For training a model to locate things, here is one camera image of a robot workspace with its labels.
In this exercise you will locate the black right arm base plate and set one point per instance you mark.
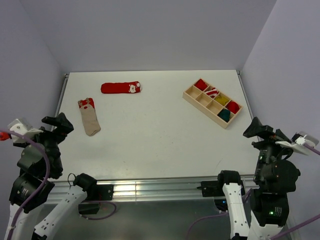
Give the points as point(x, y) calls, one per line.
point(212, 188)

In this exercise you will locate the rolled striped sock in tray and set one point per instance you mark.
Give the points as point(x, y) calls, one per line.
point(211, 92)

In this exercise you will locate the rolled yellow sock in tray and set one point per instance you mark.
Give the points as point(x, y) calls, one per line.
point(222, 100)

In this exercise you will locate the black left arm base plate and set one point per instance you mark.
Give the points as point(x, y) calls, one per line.
point(101, 192)

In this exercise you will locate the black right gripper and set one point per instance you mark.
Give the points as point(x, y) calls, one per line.
point(257, 127)

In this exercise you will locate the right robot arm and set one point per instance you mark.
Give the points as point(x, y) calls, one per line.
point(275, 177)

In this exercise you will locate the beige reindeer sock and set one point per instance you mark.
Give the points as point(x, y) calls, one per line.
point(89, 116)

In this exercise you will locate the dark green reindeer sock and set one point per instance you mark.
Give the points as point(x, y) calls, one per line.
point(225, 115)

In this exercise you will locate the black box under frame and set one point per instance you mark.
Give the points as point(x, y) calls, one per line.
point(88, 208)

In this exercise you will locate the rolled red sock in tray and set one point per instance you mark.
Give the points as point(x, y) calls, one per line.
point(201, 85)

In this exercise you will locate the red santa sock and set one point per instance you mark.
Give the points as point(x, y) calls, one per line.
point(132, 87)

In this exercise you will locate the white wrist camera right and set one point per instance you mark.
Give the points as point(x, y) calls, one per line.
point(301, 143)

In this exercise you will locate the wooden compartment tray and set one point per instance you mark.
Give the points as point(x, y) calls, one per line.
point(207, 105)

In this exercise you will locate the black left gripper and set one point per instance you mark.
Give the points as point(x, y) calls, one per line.
point(62, 123)

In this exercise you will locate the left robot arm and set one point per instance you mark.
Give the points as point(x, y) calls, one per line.
point(40, 161)

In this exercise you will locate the red reindeer sock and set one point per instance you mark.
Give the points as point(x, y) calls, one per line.
point(233, 107)

